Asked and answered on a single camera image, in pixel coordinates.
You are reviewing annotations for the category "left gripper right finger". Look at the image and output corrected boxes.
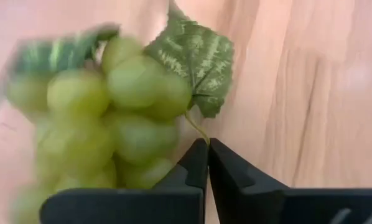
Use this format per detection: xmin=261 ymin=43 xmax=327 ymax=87
xmin=208 ymin=138 xmax=372 ymax=224

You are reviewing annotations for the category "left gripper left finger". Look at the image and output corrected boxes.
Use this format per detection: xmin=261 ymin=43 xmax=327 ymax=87
xmin=39 ymin=138 xmax=209 ymax=224

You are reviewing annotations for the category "green grape bunch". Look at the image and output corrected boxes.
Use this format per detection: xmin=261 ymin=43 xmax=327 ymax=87
xmin=5 ymin=0 xmax=236 ymax=224

